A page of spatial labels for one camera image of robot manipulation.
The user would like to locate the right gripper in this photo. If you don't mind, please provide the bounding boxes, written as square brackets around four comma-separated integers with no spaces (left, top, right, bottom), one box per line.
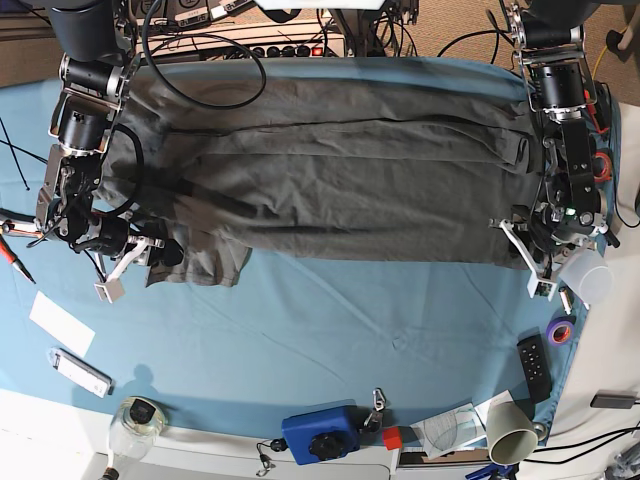
[74,216,184,267]

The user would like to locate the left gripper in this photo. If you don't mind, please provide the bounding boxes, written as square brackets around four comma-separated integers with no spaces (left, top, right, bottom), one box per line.
[524,209,579,265]

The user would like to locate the translucent plastic cup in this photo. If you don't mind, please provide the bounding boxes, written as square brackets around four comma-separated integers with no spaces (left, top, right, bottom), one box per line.
[559,249,613,305]

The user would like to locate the grey T-shirt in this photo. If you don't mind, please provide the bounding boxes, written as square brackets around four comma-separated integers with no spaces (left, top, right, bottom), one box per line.
[98,77,542,287]

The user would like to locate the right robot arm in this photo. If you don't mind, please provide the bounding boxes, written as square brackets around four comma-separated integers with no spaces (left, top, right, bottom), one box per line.
[34,1,184,267]

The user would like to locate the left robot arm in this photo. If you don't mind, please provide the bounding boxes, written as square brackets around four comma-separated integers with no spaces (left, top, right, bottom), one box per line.
[500,1,608,270]

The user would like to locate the black white marker pen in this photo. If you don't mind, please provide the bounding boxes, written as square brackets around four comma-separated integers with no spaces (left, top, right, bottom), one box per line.
[604,228,620,248]

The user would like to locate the red tape roll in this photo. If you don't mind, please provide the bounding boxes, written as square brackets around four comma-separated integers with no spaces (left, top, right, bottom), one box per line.
[593,151,613,183]

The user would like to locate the small white battery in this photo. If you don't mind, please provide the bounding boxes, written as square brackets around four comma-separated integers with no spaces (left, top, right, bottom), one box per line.
[558,286,573,315]

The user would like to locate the purple tape roll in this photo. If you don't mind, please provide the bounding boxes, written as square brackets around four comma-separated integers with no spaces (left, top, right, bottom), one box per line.
[546,315,576,346]

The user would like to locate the orange black tool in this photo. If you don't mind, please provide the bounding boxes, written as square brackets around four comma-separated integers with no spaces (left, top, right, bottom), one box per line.
[587,82,611,134]

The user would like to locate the black remote control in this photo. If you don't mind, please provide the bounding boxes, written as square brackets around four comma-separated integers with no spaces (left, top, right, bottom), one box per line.
[517,334,552,404]

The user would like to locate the white paper card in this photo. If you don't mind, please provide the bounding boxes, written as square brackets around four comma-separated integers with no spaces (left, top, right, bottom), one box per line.
[29,292,95,358]

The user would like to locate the orange white utility knife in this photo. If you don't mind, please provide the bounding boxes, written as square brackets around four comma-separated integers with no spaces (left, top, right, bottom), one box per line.
[0,208,42,239]

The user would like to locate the blue table cloth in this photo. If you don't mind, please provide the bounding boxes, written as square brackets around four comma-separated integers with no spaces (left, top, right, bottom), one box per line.
[0,55,623,447]

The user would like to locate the white packaged stick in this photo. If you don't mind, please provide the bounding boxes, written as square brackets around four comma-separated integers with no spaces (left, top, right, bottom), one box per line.
[48,348,113,398]

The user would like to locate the clear glass jar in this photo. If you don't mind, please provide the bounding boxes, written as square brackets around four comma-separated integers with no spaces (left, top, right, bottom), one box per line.
[108,396,166,465]

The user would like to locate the printed paper sheet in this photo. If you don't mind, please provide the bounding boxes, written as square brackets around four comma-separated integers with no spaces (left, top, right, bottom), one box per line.
[410,390,513,459]

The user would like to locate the blue box with knob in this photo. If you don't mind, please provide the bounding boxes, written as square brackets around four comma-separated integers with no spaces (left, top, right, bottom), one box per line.
[281,406,360,465]

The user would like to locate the black power strip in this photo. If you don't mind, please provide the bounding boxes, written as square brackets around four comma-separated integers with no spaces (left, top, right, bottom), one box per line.
[249,43,340,58]

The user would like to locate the silver carabiner clip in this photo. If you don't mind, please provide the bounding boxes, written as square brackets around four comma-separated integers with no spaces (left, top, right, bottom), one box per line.
[372,388,386,412]

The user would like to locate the small red cube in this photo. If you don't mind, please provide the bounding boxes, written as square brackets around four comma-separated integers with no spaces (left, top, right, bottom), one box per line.
[382,426,404,451]

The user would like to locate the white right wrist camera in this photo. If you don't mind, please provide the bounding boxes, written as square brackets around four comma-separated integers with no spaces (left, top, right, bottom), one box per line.
[94,278,125,304]

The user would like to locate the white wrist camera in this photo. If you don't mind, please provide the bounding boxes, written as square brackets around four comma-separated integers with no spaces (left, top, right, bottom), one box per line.
[94,278,125,304]
[527,275,558,301]

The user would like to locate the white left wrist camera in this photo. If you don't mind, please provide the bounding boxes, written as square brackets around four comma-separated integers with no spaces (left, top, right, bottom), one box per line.
[527,275,558,301]

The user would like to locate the red handled pliers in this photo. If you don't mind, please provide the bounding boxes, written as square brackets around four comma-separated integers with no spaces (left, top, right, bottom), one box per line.
[0,236,36,284]

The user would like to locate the black cable ties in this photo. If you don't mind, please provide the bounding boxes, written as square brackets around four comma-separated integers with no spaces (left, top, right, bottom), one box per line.
[0,118,48,191]

